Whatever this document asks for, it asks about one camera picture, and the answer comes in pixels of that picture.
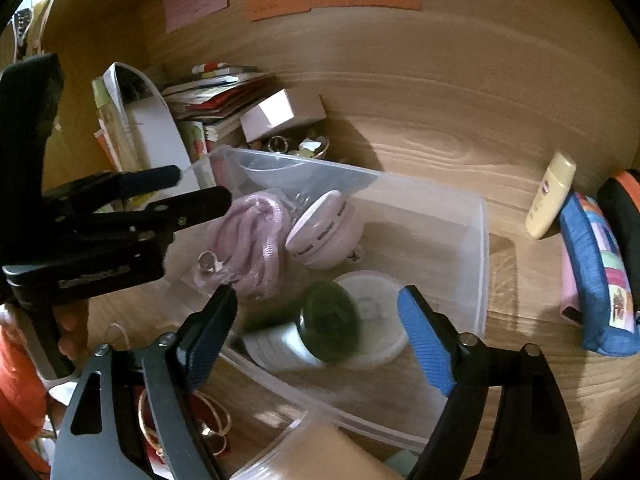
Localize fruit print booklet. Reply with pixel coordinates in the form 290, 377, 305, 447
177, 120, 208, 166

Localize pale green object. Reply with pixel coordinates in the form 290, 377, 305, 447
384, 449, 426, 480

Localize small white cardboard box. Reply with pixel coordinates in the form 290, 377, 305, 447
240, 88, 327, 143

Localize stack of colourful packets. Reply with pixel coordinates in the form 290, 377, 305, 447
162, 62, 275, 141

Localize clear plastic storage box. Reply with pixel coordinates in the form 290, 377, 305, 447
162, 145, 490, 453

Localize pink flat case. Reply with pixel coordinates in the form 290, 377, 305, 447
560, 245, 586, 328

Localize cream sunscreen bottle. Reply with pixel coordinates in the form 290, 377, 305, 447
525, 151, 577, 240

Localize white string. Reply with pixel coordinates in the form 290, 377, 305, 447
105, 322, 130, 351

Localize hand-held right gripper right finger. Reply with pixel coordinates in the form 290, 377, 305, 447
397, 285, 583, 480

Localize white tape rolls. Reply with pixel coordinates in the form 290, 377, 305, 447
285, 190, 365, 270

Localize pink woven cord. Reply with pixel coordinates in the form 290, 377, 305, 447
200, 191, 293, 301

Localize person's left hand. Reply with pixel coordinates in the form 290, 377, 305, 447
52, 302, 91, 362

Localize gold beaded bracelet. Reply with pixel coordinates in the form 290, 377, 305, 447
137, 387, 166, 458

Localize small silver ring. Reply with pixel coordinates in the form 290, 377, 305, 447
197, 251, 223, 275

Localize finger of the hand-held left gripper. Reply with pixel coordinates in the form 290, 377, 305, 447
44, 164, 182, 212
89, 185, 233, 247

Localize thin gold bangle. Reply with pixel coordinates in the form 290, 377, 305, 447
192, 392, 233, 436

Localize red jewelry box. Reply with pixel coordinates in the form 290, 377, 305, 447
142, 405, 231, 466

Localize black orange round case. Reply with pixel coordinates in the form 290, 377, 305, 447
597, 170, 640, 261

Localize white round lid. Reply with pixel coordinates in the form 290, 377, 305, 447
332, 270, 413, 368

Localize clear round plastic tub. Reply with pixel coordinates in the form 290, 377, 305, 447
227, 410, 416, 480

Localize glass bowl with trinkets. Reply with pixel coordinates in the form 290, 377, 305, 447
239, 132, 332, 192

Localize white paper file box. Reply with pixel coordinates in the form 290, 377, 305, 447
92, 62, 201, 196

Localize wooden desktop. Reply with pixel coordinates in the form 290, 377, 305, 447
85, 67, 640, 480

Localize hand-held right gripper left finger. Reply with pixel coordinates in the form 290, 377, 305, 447
50, 284, 240, 480

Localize blue patchwork pencil case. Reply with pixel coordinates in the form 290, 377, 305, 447
559, 191, 638, 356

